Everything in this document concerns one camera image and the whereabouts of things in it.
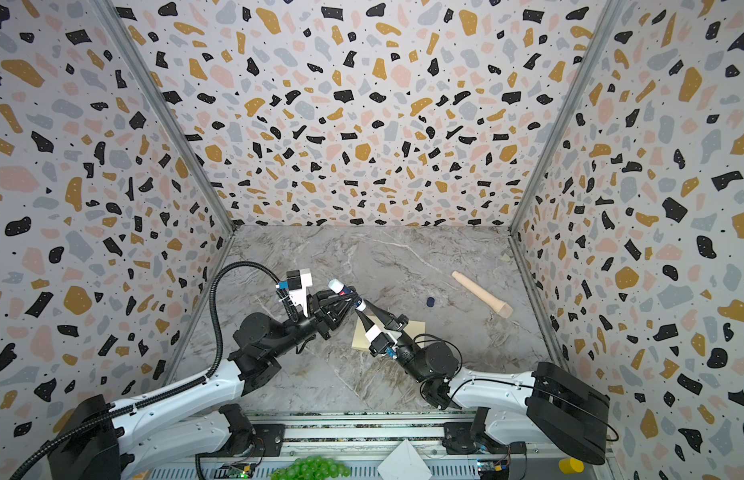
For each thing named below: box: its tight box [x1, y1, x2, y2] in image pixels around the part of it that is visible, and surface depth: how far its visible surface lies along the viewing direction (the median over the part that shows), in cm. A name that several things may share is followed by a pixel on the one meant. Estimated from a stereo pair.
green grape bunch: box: [270, 455, 351, 480], surface depth 69 cm
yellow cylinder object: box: [558, 457, 585, 474], surface depth 68 cm
